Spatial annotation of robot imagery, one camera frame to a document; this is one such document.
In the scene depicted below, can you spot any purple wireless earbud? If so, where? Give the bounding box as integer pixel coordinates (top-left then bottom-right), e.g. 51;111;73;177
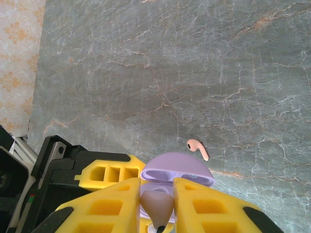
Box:
139;190;174;233

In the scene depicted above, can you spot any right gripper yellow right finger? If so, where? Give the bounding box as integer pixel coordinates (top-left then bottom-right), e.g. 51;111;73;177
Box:
173;177;286;233

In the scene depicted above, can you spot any purple earbud charging case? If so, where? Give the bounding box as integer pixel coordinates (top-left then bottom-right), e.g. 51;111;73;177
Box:
138;151;216;233

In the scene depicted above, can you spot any pink wireless earbud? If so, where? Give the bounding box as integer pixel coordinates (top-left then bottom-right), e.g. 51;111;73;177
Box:
186;138;210;162

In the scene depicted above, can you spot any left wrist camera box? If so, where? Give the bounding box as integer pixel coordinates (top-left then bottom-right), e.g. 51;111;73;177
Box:
0;125;37;212

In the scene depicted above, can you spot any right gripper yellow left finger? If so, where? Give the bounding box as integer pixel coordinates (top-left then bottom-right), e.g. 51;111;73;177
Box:
31;178;142;233

